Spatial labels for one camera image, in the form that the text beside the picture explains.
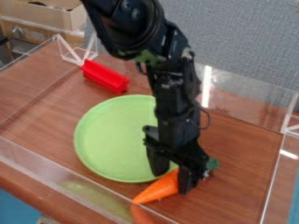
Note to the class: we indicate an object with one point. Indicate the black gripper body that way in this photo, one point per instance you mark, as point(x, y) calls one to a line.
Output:
point(187, 154)

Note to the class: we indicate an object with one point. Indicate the clear acrylic triangle bracket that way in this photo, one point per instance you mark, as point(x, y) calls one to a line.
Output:
point(76, 55)

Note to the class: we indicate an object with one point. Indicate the red plastic block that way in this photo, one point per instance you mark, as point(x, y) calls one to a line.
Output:
point(104, 76)

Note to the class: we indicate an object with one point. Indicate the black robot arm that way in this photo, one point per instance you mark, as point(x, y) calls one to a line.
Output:
point(135, 33)

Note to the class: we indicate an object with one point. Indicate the orange toy carrot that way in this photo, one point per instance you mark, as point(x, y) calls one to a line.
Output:
point(164, 187)

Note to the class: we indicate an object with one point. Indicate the clear acrylic tray wall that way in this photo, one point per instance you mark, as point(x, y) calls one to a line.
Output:
point(44, 97)

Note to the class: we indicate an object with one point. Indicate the green round plate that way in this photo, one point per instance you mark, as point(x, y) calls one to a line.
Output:
point(108, 138)

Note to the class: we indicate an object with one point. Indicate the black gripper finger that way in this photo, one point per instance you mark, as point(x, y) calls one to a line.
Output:
point(159, 159)
point(188, 178)

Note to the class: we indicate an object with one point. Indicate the cardboard box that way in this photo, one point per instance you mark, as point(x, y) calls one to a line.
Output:
point(61, 14)

